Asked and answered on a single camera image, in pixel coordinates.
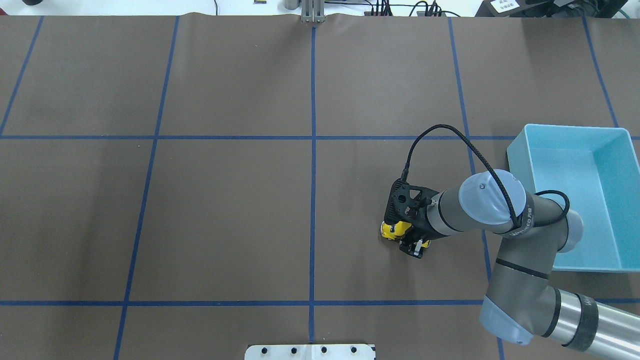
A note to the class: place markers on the yellow beetle toy car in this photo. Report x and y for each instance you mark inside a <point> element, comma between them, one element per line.
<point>401,232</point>

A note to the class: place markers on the black usb hub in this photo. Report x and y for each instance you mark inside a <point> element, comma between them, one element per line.
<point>421,8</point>

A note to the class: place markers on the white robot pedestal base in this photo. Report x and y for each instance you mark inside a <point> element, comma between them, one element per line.
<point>357,351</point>

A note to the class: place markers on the light blue plastic bin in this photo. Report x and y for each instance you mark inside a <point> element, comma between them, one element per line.
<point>597,168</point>

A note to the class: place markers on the aluminium frame post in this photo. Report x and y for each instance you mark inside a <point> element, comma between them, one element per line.
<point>312,11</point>

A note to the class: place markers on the silver metal cylinder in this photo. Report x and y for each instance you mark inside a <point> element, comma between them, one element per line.
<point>291,4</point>

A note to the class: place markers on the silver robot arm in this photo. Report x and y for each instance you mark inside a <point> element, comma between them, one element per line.
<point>520,304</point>

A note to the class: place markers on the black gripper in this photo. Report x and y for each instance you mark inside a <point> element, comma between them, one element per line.
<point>419,235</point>

